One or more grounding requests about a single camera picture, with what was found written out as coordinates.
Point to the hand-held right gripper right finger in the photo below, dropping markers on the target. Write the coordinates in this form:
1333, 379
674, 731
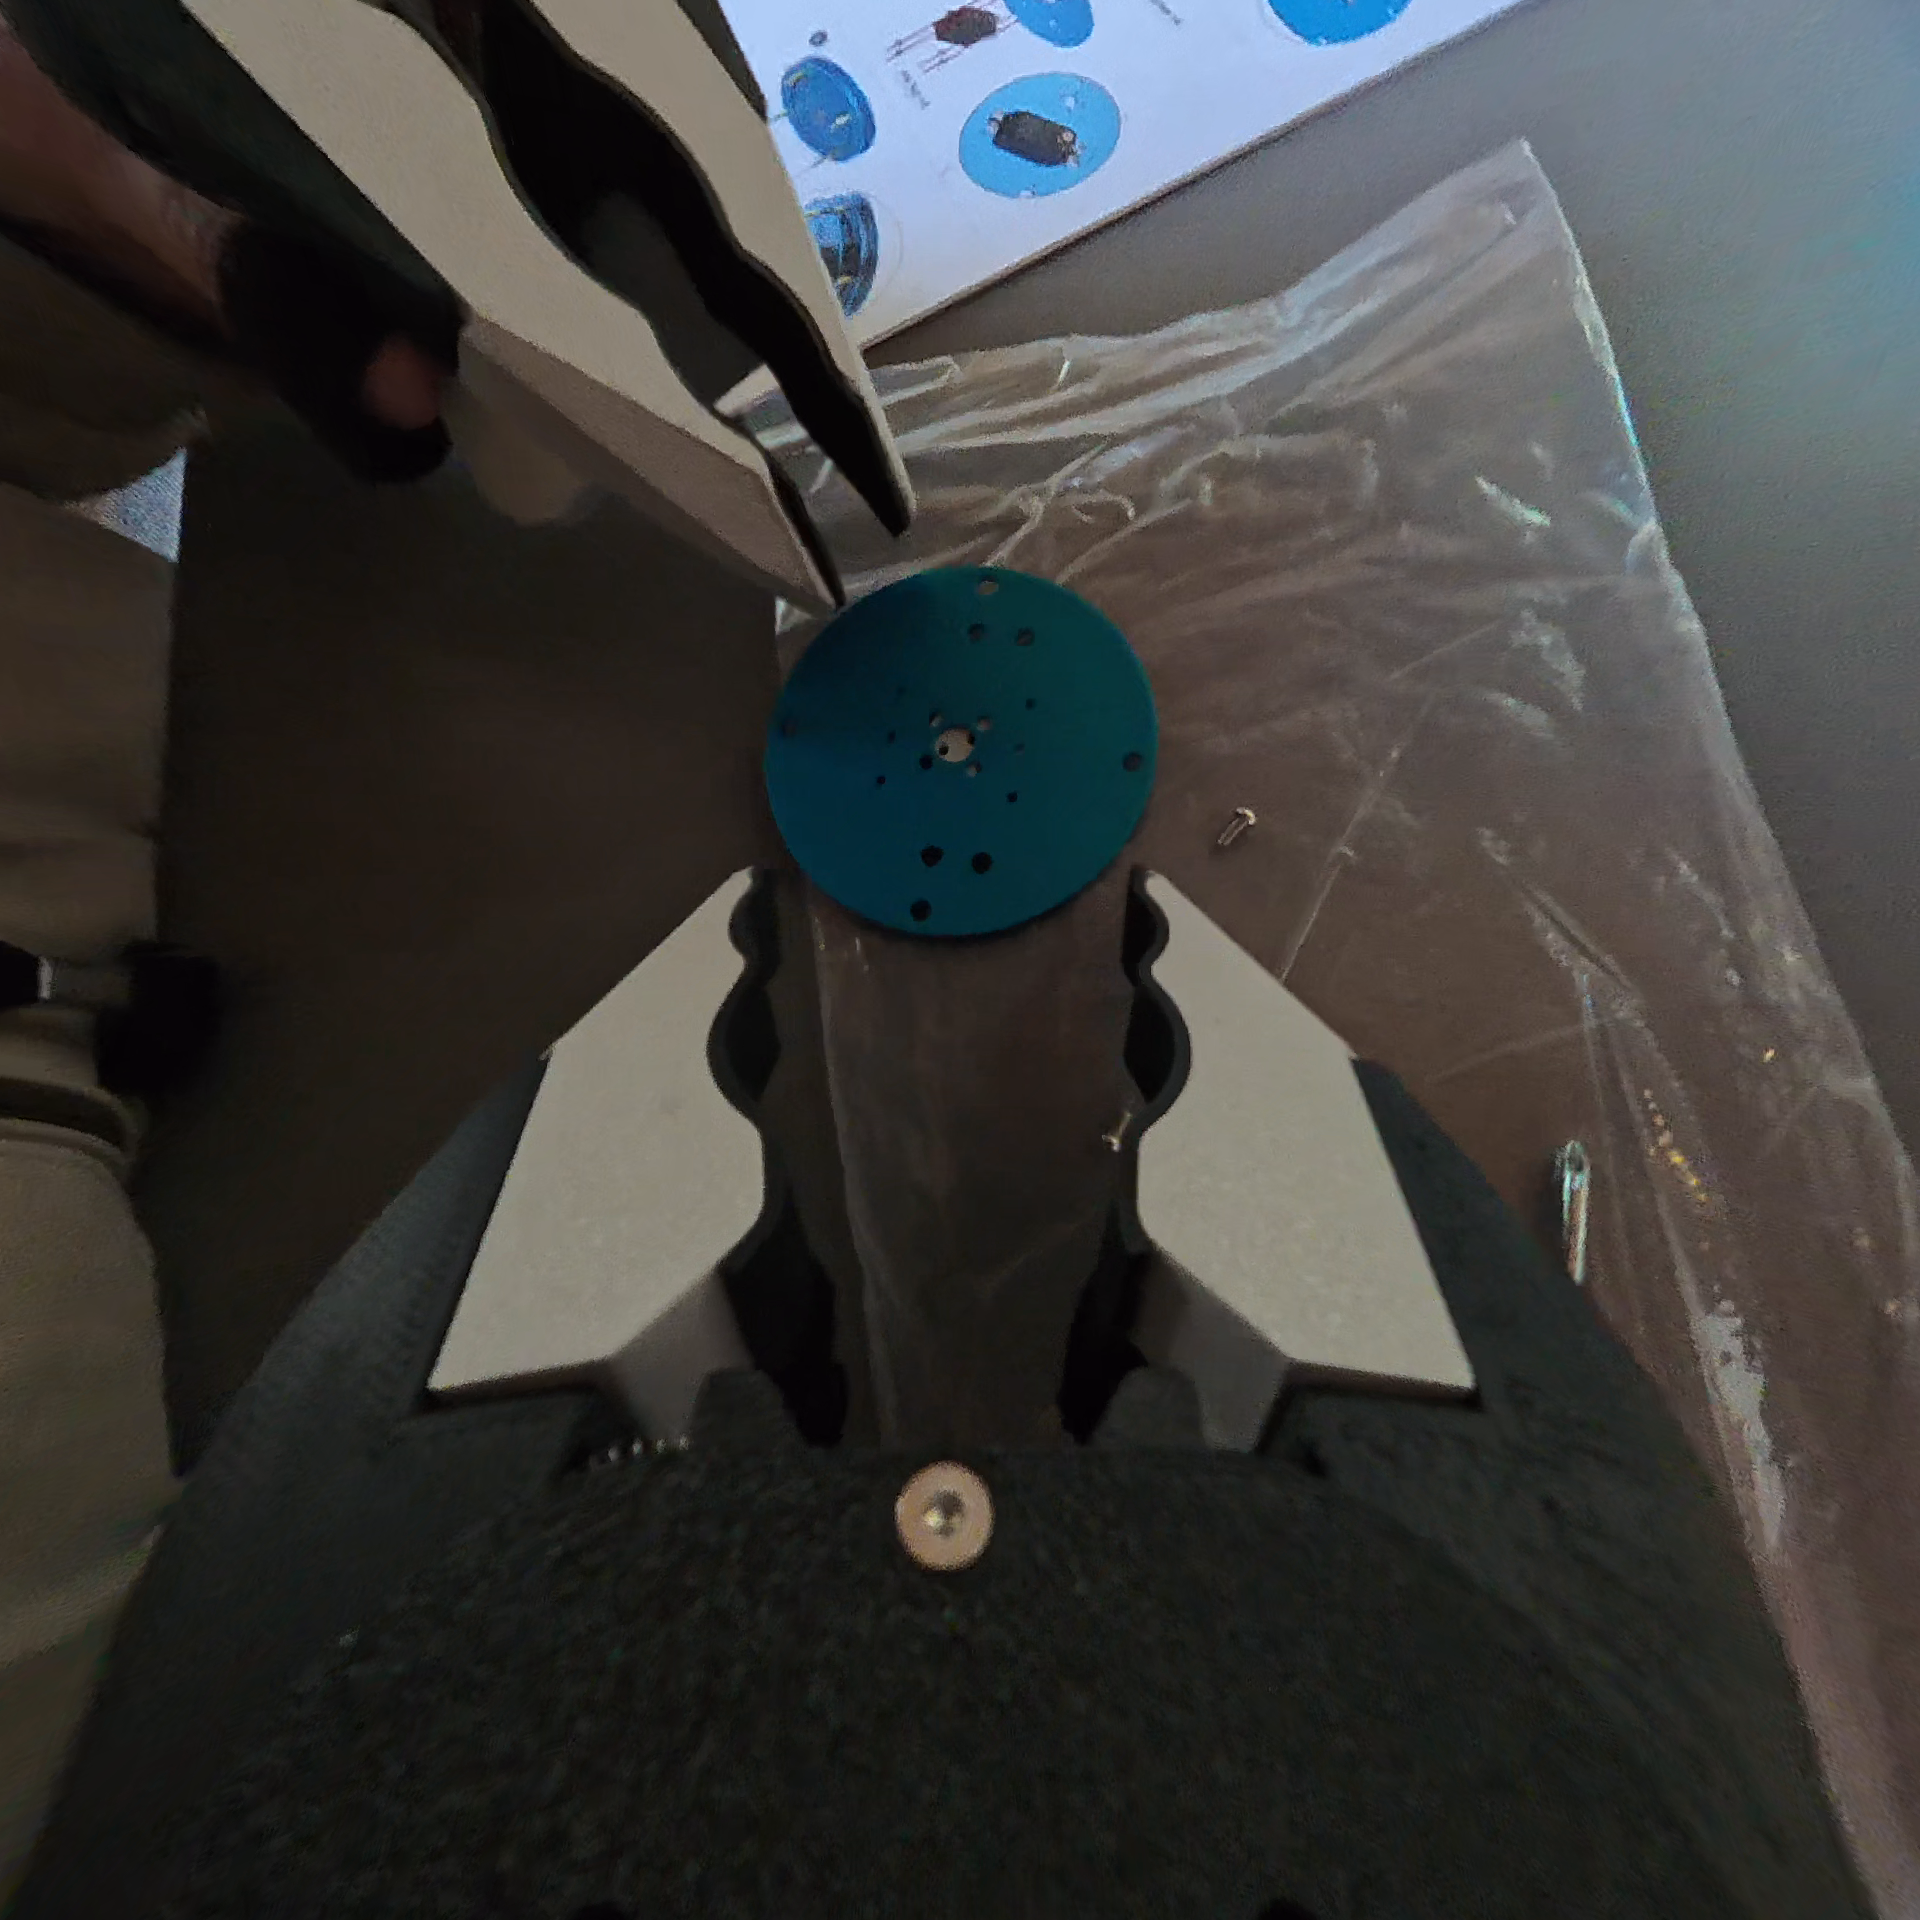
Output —
1277, 1201

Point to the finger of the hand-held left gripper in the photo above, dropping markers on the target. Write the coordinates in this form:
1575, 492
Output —
601, 388
770, 136

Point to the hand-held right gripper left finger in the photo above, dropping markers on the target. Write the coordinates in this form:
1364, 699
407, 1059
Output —
630, 1184

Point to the blue round metal plate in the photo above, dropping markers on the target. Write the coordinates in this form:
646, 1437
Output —
1020, 810

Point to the person's left hand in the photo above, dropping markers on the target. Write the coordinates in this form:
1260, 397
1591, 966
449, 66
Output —
106, 210

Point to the small silver metal pin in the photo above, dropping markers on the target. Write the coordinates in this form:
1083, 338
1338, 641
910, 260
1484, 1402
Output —
1574, 1201

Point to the assembly guide booklet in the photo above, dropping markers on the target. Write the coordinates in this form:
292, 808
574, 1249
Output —
1202, 118

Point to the clear plastic bag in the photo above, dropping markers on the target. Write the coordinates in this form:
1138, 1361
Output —
1426, 600

